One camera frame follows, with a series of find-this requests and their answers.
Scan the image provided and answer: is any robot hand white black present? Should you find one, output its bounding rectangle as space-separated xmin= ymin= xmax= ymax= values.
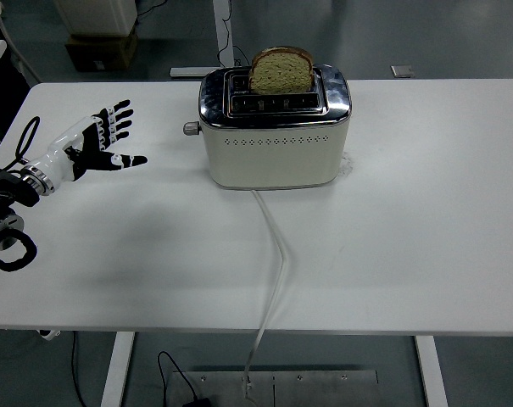
xmin=33 ymin=99 xmax=148 ymax=187

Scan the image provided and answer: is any cream and chrome toaster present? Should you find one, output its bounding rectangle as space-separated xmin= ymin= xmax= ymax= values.
xmin=182 ymin=63 xmax=353 ymax=191

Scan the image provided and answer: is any brown cardboard box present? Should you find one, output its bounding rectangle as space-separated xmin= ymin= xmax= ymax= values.
xmin=64 ymin=27 xmax=139 ymax=72

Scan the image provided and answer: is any white cabinet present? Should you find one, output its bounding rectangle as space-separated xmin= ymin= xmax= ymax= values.
xmin=54 ymin=0 xmax=138 ymax=36

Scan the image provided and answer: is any white table leg with foot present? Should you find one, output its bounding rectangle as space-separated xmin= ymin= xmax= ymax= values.
xmin=170 ymin=0 xmax=236 ymax=78

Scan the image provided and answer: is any brown bread slice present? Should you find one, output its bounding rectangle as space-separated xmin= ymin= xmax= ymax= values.
xmin=248 ymin=45 xmax=315 ymax=95

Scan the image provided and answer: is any grey metal plate with screws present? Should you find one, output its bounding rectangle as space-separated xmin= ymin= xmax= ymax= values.
xmin=167 ymin=370 xmax=379 ymax=407

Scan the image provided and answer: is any white hose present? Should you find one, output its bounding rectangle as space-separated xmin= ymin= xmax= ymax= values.
xmin=0 ymin=0 xmax=43 ymax=85

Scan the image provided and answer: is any long black floor cable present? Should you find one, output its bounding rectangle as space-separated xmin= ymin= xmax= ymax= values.
xmin=71 ymin=332 xmax=89 ymax=407

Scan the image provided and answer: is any black cable along table leg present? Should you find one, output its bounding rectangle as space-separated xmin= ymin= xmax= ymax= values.
xmin=216 ymin=0 xmax=251 ymax=67

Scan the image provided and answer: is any thin black cable with adapter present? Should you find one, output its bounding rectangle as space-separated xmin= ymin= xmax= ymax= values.
xmin=156 ymin=350 xmax=198 ymax=402

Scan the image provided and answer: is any white toaster power cord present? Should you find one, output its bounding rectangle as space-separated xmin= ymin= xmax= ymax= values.
xmin=243 ymin=189 xmax=289 ymax=402

